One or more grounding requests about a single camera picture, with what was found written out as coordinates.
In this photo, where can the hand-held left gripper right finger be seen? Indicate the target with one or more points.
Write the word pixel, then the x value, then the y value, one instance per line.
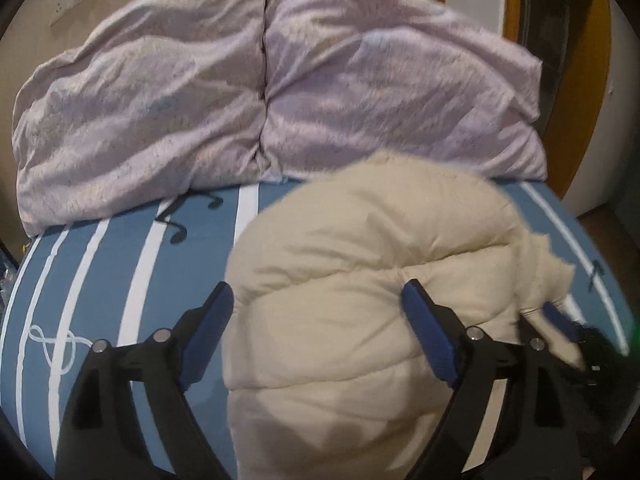
pixel 430 332

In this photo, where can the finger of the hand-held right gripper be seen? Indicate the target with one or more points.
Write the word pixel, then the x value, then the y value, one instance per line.
pixel 561 319

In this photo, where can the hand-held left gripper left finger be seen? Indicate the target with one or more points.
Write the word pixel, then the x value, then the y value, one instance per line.
pixel 207 330

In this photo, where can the beige puffer jacket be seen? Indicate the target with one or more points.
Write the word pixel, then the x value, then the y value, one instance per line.
pixel 325 285

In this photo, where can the blue white-striped bed sheet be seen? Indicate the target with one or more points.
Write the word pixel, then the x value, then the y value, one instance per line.
pixel 125 260

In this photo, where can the right lilac pillow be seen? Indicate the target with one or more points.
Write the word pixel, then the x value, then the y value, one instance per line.
pixel 595 110

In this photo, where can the lilac pillow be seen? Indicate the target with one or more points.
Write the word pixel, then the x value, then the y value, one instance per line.
pixel 595 110
pixel 150 110

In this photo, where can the left lilac pillow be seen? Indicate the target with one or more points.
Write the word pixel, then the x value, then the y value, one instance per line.
pixel 150 110

